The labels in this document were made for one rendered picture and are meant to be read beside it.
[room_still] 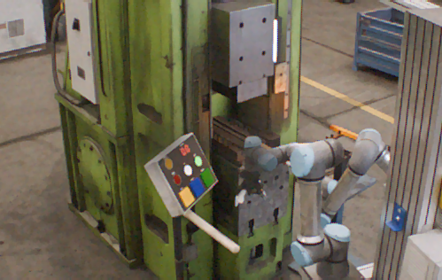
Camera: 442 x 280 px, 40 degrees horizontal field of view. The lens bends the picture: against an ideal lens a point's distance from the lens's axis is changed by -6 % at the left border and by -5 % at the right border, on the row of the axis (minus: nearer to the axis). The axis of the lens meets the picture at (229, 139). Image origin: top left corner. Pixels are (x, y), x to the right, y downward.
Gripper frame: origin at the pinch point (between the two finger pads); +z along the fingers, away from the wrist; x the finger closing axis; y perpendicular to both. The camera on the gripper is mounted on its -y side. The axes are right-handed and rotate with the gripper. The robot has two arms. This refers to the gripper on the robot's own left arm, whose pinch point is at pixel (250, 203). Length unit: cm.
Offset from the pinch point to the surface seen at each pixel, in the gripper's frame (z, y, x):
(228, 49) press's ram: -63, -43, 5
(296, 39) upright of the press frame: -54, -73, 58
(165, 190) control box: -12.8, -5.3, -40.2
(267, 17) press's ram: -76, -49, 29
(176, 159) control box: -22.0, -15.7, -31.1
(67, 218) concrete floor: 94, -161, -78
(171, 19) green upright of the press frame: -80, -48, -23
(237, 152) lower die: -4.1, -42.8, 10.5
